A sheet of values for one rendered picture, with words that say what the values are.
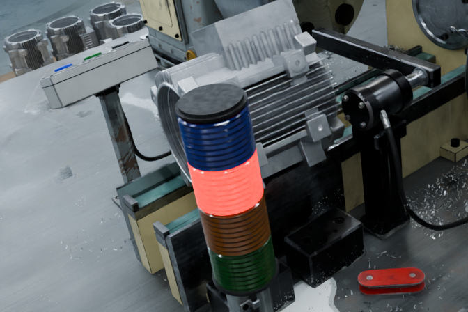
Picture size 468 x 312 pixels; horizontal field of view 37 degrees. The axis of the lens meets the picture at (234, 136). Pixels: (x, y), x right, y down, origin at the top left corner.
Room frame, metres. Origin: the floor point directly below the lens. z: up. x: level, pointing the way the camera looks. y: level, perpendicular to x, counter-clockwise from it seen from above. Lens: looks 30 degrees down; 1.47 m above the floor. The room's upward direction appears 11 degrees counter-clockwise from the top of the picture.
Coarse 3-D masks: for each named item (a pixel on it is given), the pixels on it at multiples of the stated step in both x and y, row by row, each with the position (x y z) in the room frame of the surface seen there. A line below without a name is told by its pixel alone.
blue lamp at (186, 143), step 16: (240, 112) 0.48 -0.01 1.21; (192, 128) 0.48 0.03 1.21; (208, 128) 0.47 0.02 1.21; (224, 128) 0.47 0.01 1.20; (240, 128) 0.48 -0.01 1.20; (192, 144) 0.48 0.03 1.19; (208, 144) 0.47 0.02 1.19; (224, 144) 0.47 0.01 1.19; (240, 144) 0.48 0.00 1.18; (192, 160) 0.49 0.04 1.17; (208, 160) 0.47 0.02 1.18; (224, 160) 0.47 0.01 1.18; (240, 160) 0.48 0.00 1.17
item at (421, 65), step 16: (320, 32) 1.04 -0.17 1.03; (336, 32) 1.03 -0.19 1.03; (320, 48) 1.04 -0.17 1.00; (336, 48) 1.01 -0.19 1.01; (352, 48) 0.97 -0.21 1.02; (368, 48) 0.95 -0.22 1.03; (384, 48) 0.94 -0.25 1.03; (368, 64) 0.94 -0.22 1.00; (384, 64) 0.91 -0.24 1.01; (400, 64) 0.89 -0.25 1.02; (416, 64) 0.86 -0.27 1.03; (432, 64) 0.85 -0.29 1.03; (432, 80) 0.84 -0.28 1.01
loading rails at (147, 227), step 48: (432, 96) 0.96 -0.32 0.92; (336, 144) 0.85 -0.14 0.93; (432, 144) 0.95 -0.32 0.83; (144, 192) 0.84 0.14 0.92; (192, 192) 0.85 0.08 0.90; (288, 192) 0.80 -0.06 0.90; (336, 192) 0.84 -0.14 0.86; (144, 240) 0.80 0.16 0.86; (192, 240) 0.72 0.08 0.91; (192, 288) 0.71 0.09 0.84
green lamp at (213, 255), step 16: (224, 256) 0.48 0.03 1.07; (240, 256) 0.47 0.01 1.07; (256, 256) 0.48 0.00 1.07; (272, 256) 0.49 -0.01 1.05; (224, 272) 0.48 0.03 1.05; (240, 272) 0.47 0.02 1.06; (256, 272) 0.48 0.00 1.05; (272, 272) 0.49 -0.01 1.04; (240, 288) 0.47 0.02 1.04; (256, 288) 0.47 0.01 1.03
